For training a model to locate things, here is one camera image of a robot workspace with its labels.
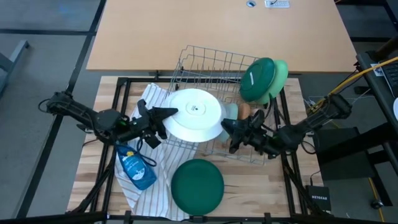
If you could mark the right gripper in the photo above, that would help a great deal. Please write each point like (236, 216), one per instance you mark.
(258, 137)

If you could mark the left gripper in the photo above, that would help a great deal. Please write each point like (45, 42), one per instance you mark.
(140, 127)

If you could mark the brown divided plate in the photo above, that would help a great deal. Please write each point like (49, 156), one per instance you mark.
(244, 110)

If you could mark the white plate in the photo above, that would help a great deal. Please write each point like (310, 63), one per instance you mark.
(194, 115)

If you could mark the dark green labelled plate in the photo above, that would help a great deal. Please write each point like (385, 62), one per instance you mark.
(256, 79)

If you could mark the dark green plain plate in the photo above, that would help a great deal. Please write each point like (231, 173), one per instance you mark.
(197, 186)

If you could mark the light green plate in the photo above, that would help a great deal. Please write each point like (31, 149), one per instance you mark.
(280, 77)

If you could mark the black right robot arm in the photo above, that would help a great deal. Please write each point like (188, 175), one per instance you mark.
(311, 121)

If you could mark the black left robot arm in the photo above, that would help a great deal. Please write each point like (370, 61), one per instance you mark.
(81, 110)

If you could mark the blue pouch bag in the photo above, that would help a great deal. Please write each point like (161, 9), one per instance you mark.
(136, 166)

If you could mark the white striped dish towel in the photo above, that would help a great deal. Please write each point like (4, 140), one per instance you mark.
(161, 186)

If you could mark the black Netgear router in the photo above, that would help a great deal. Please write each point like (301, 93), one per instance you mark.
(318, 197)

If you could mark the light wooden desk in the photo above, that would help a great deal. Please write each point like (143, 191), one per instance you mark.
(217, 31)

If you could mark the white desk power outlet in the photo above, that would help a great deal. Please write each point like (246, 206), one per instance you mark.
(276, 3)

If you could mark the black side table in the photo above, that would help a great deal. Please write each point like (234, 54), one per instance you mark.
(373, 87)

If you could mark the black caster wheel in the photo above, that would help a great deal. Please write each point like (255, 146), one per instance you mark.
(377, 203)

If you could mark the grey bench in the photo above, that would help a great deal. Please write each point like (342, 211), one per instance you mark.
(12, 56)

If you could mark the black keyboard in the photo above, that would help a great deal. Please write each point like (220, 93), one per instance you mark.
(391, 74)

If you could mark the black aluminium rig frame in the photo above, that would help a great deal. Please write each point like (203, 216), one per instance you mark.
(143, 79)

